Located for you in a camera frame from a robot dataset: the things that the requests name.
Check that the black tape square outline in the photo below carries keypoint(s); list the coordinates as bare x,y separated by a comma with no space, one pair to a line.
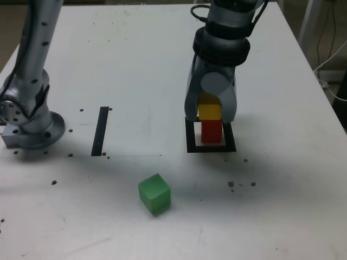
211,149

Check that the red cube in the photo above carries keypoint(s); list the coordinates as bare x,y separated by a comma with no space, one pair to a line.
211,131

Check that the yellow cube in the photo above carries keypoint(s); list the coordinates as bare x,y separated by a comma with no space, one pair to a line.
209,111

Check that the green cube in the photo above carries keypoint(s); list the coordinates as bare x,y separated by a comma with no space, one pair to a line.
153,193

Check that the white metal frame leg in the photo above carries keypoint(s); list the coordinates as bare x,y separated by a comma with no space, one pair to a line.
306,24

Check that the black tape strip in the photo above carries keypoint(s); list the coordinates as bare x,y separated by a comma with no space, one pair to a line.
99,132

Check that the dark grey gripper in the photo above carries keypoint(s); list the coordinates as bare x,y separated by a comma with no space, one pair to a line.
219,68

